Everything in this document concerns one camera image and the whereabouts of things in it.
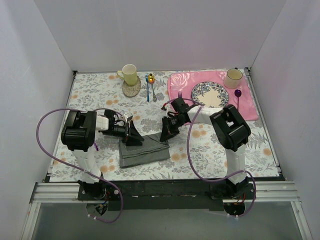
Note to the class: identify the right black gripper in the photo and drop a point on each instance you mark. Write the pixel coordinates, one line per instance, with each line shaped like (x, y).
(170, 125)

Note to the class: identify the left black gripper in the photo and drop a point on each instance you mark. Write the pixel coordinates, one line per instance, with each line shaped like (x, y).
(127, 133)

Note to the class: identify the grey cloth napkin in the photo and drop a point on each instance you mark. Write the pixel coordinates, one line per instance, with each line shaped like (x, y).
(151, 150)

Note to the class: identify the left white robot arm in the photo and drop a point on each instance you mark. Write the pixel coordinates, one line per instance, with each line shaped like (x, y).
(80, 128)

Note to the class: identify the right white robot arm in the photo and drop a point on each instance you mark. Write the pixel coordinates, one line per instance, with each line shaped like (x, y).
(232, 132)

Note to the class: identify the pink floral placemat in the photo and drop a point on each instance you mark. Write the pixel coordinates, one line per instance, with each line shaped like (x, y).
(186, 81)

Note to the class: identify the round woven coaster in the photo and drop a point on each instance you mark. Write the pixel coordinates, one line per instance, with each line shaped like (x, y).
(131, 90)

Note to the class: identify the gold bowl spoon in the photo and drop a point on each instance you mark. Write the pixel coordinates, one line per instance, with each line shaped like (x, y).
(151, 80)

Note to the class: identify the blue floral plate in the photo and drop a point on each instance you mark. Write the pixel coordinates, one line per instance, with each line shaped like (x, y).
(210, 94)

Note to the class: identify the yellow-green mug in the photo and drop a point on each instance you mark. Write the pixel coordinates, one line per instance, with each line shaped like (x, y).
(128, 74)

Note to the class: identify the cream mug dark rim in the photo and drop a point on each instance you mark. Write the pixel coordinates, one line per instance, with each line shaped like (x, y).
(233, 78)

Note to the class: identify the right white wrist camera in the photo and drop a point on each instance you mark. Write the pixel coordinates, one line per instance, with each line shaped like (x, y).
(167, 107)

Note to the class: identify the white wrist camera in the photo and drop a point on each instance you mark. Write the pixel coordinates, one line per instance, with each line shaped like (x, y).
(127, 117)
(167, 107)

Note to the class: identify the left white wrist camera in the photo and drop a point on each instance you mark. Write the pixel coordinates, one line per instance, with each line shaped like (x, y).
(127, 117)

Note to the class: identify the gold spoon purple handle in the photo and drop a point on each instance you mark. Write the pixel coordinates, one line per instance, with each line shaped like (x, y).
(96, 146)

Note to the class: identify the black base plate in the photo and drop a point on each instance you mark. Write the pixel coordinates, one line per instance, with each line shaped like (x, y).
(183, 194)

